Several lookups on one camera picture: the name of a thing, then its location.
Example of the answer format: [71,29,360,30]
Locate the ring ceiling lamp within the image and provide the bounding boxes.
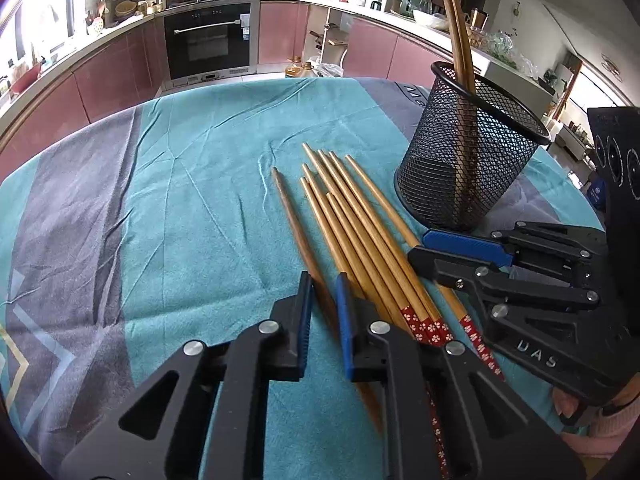
[600,54,623,81]

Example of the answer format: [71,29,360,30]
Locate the black mesh utensil holder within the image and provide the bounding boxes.
[394,61,551,233]

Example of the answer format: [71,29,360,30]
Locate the black built-in oven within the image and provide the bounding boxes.
[162,1,253,82]

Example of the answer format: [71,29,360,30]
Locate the bunch of bamboo chopsticks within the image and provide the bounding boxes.
[299,142,457,480]

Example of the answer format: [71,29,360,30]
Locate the white bowl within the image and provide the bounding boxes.
[412,10,448,29]

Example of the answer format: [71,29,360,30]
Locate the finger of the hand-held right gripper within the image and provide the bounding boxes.
[407,246,623,403]
[422,222,609,286]

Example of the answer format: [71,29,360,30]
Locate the white kitchen countertop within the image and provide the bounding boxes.
[0,0,556,106]

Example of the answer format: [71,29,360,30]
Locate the person's right hand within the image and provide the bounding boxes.
[551,389,583,427]

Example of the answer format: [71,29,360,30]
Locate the kitchen window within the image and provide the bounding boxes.
[0,0,76,91]

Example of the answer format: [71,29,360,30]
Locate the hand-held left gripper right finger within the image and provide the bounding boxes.
[336,273,587,480]

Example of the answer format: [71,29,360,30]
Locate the dark brown wooden chopstick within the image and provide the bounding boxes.
[271,167,385,435]
[432,0,476,218]

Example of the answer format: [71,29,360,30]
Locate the person's right forearm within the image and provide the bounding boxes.
[562,375,640,461]

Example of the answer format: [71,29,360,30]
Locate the pink kitchen base cabinets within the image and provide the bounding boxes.
[0,0,481,161]

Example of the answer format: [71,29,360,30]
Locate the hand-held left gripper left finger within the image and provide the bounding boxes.
[59,271,316,480]

